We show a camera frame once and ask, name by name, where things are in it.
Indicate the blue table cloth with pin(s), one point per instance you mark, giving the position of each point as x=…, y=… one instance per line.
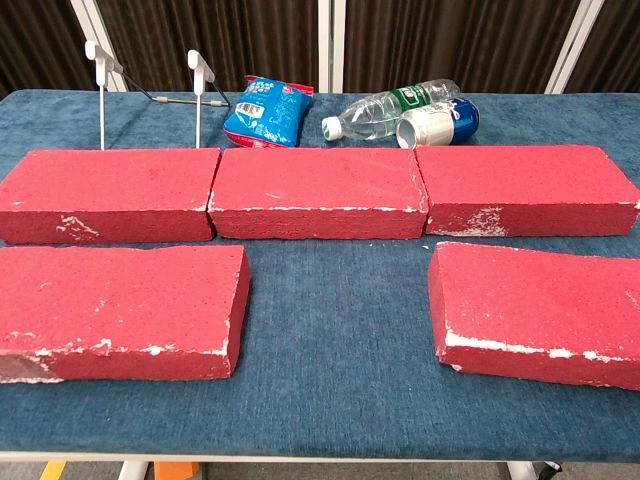
x=330, y=325

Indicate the clear plastic water bottle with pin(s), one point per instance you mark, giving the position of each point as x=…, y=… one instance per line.
x=370, y=115

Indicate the blue snack bag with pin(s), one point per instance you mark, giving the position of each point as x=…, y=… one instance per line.
x=265, y=115

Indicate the blue white drink can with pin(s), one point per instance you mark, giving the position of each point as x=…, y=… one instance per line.
x=435, y=127

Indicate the dark brown curtain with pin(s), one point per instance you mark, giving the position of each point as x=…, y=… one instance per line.
x=250, y=35

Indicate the orange object under table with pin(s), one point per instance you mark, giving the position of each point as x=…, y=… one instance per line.
x=175, y=471

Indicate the white table leg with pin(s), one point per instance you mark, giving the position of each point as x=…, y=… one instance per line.
x=132, y=471
x=522, y=471

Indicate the yellow floor tape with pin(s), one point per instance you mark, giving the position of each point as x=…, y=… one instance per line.
x=52, y=471

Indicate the white stand post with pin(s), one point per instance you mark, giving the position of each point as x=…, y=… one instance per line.
x=199, y=100
x=103, y=100

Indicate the white vertical frame post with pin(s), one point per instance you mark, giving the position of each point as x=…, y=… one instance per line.
x=331, y=40

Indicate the white slanted frame post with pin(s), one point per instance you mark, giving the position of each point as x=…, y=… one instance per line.
x=575, y=45
x=92, y=20

